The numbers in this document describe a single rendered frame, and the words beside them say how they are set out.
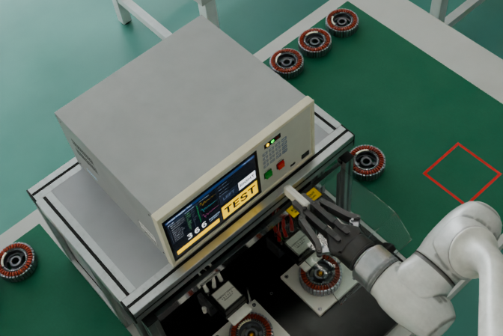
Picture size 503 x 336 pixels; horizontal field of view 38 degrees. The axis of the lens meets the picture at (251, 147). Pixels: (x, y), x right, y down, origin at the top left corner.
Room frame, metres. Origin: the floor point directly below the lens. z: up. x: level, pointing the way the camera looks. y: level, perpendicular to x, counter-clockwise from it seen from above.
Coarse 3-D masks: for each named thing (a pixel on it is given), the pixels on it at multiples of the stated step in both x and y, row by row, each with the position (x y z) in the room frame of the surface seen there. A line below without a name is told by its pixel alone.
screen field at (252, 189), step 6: (252, 186) 0.88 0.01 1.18; (246, 192) 0.87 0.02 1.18; (252, 192) 0.88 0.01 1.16; (234, 198) 0.85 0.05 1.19; (240, 198) 0.86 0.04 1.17; (246, 198) 0.87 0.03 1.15; (228, 204) 0.84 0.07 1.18; (234, 204) 0.85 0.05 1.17; (240, 204) 0.85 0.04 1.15; (222, 210) 0.83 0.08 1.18; (228, 210) 0.84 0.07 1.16; (234, 210) 0.84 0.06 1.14
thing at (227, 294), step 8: (192, 280) 0.81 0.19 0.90; (216, 280) 0.80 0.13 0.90; (224, 280) 0.80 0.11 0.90; (200, 288) 0.78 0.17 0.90; (216, 288) 0.77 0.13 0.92; (224, 288) 0.76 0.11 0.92; (232, 288) 0.76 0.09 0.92; (208, 296) 0.76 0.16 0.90; (216, 296) 0.74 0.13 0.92; (224, 296) 0.74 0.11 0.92; (232, 296) 0.74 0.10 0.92; (240, 296) 0.74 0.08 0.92; (216, 304) 0.73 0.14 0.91; (224, 304) 0.72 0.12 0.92; (232, 304) 0.72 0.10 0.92; (240, 304) 0.73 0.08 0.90; (224, 312) 0.70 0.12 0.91; (232, 312) 0.71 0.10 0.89; (240, 312) 0.71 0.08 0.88; (248, 312) 0.71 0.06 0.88; (232, 320) 0.69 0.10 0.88
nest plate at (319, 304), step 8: (288, 272) 0.85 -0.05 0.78; (296, 272) 0.84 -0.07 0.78; (312, 272) 0.84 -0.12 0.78; (288, 280) 0.83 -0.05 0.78; (296, 280) 0.82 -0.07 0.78; (296, 288) 0.80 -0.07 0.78; (304, 296) 0.77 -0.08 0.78; (312, 296) 0.77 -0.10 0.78; (320, 296) 0.77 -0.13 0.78; (328, 296) 0.76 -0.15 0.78; (312, 304) 0.75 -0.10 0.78; (320, 304) 0.75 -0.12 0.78; (328, 304) 0.74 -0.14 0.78; (320, 312) 0.72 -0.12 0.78
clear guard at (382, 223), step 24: (336, 168) 0.97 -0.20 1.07; (336, 192) 0.90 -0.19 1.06; (360, 192) 0.89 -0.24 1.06; (288, 216) 0.85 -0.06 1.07; (336, 216) 0.84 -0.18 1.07; (384, 216) 0.82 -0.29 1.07; (288, 240) 0.79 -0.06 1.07; (384, 240) 0.77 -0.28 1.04; (408, 240) 0.78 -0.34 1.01; (312, 264) 0.72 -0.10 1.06; (336, 264) 0.72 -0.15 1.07; (336, 288) 0.67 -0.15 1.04
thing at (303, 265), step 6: (270, 234) 0.93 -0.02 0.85; (276, 240) 0.91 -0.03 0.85; (282, 240) 0.91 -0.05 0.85; (282, 246) 0.89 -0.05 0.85; (288, 246) 0.88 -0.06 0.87; (288, 252) 0.87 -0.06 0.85; (294, 252) 0.86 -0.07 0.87; (294, 258) 0.85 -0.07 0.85; (300, 258) 0.84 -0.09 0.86; (300, 264) 0.84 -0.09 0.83; (306, 264) 0.84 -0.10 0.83; (306, 270) 0.82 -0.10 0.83
